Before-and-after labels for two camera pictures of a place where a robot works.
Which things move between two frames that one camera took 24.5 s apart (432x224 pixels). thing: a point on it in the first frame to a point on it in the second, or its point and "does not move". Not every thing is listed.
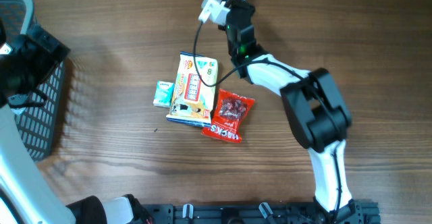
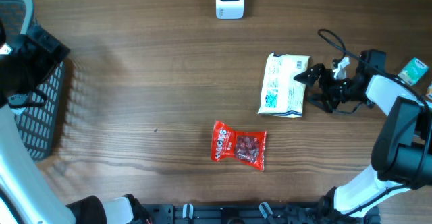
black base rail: (302, 212) does not move
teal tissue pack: (163, 94) to (414, 71)
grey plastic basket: (40, 124) does not move
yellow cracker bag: (192, 100) to (281, 94)
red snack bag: (230, 110) to (244, 147)
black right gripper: (232, 3) to (318, 70)
